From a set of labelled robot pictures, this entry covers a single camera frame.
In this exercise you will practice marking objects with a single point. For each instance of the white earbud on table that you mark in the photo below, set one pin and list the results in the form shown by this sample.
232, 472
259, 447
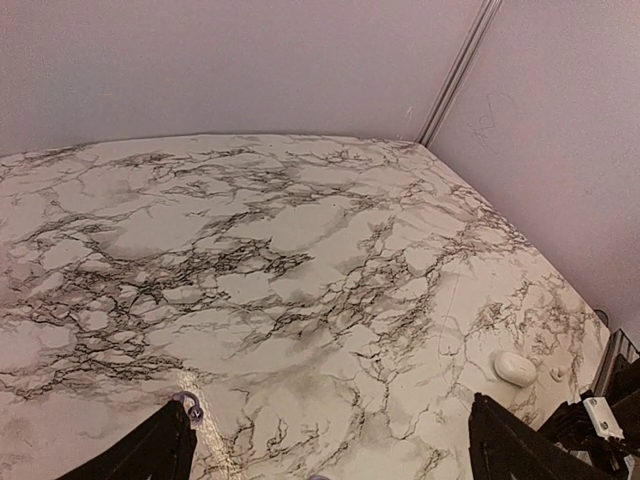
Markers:
558, 373

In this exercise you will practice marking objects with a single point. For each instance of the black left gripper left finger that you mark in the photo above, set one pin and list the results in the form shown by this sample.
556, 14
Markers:
161, 447

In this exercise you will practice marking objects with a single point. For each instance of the right aluminium frame post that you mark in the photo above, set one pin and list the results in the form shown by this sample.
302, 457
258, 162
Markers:
459, 70

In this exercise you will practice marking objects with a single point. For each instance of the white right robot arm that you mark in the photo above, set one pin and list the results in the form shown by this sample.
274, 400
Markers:
602, 428

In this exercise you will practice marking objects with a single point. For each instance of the purple earbud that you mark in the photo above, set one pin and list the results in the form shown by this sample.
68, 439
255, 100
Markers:
192, 406

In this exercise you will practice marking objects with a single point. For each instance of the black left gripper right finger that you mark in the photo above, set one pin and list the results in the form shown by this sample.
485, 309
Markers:
504, 447

